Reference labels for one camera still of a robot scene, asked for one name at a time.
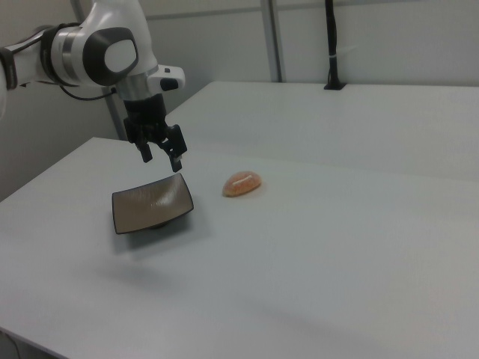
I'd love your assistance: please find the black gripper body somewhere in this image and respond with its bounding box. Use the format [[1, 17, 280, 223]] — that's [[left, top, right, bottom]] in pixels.
[[123, 92, 170, 145]]

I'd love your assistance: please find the square brown ceramic plate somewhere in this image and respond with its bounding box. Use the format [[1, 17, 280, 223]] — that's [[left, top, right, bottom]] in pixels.
[[112, 172, 195, 236]]

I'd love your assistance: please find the orange bread roll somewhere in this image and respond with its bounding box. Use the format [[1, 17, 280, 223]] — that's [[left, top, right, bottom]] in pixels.
[[221, 170, 263, 198]]

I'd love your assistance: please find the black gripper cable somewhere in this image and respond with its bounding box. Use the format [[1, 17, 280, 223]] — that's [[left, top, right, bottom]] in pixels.
[[58, 80, 120, 102]]

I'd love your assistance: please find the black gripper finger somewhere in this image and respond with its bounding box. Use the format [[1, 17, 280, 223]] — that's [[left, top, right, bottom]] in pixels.
[[157, 123, 188, 174], [125, 121, 153, 163]]

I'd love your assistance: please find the black pole stand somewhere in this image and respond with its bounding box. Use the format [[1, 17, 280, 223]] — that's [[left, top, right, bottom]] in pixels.
[[323, 0, 347, 92]]

